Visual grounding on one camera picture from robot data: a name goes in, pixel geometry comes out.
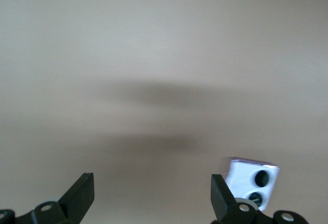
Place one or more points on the white flip phone round lenses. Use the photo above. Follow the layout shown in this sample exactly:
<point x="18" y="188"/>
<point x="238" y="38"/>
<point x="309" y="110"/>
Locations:
<point x="243" y="178"/>

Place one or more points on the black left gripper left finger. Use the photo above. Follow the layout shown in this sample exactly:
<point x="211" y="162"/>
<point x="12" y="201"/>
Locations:
<point x="77" y="198"/>

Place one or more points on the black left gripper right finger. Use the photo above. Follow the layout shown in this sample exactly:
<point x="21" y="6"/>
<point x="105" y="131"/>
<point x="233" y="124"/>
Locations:
<point x="220" y="195"/>

